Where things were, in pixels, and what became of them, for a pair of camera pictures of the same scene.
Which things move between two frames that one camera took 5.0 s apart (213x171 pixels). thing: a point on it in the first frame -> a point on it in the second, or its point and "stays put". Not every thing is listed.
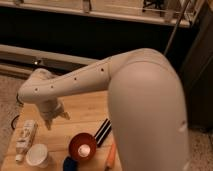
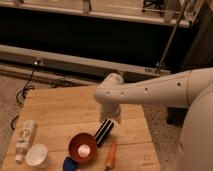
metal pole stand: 176,27 stays put
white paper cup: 37,156 stays put
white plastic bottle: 25,138 stays put
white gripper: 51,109 -> 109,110
